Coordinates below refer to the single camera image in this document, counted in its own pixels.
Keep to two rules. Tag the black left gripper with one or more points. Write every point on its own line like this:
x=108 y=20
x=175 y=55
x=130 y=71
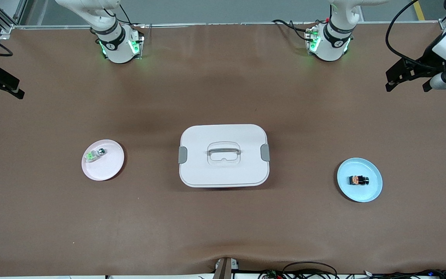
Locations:
x=427 y=61

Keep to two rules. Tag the black and orange switch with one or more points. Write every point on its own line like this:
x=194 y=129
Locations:
x=356 y=180

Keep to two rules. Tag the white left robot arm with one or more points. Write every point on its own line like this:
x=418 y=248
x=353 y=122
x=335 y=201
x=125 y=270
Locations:
x=333 y=42

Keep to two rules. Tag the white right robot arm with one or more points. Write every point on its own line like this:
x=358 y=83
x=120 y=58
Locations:
x=116 y=46

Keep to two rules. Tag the light blue round plate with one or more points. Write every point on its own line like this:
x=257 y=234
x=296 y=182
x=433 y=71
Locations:
x=358 y=193

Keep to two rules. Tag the pale pink round plate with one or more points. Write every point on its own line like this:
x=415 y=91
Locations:
x=108 y=166

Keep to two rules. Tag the pink box with white lid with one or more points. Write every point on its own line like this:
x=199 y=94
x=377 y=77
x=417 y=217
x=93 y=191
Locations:
x=223 y=170

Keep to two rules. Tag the brown table mat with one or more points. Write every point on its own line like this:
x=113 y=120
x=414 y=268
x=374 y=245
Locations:
x=223 y=224

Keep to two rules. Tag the clear and green switch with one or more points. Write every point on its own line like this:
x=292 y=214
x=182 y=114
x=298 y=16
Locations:
x=91 y=156

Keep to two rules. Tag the grey mount bracket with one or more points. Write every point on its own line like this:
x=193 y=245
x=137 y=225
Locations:
x=225 y=269

